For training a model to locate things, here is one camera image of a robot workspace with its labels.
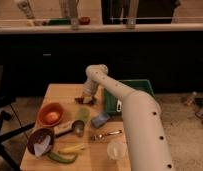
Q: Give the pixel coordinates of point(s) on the green cucumber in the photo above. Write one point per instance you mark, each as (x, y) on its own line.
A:
(57, 158)

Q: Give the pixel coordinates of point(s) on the black chair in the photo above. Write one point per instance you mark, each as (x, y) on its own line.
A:
(4, 101)

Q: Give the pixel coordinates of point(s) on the silver fork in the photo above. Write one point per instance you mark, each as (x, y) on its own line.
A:
(101, 136)

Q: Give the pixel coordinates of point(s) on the metal measuring cup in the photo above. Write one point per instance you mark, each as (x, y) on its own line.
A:
(76, 127)

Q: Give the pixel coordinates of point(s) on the green plastic cup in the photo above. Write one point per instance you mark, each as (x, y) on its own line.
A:
(83, 114)

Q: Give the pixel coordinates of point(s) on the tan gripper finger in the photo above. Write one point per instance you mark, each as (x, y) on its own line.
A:
(87, 99)

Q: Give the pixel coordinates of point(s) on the dark red bowl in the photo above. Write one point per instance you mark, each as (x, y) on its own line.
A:
(36, 136)

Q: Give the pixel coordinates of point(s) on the green plastic tray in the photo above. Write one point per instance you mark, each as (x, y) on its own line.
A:
(110, 101)

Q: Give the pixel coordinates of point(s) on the clear plastic cup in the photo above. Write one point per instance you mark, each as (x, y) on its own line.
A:
(116, 150)

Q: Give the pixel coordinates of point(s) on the dark grape bunch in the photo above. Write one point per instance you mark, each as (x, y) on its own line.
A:
(80, 101)

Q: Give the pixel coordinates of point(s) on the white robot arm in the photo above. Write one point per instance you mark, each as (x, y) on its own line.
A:
(146, 140)

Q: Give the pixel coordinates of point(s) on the blue sponge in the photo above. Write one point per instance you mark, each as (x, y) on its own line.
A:
(99, 120)

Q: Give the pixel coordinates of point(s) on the white paper napkin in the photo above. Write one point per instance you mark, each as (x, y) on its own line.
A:
(41, 146)

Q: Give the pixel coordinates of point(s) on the orange fruit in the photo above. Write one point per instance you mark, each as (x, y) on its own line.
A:
(52, 117)

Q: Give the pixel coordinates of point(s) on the orange bowl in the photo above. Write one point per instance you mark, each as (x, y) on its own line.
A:
(51, 107)

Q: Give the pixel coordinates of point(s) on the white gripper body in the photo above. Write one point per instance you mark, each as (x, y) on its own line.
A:
(90, 87)

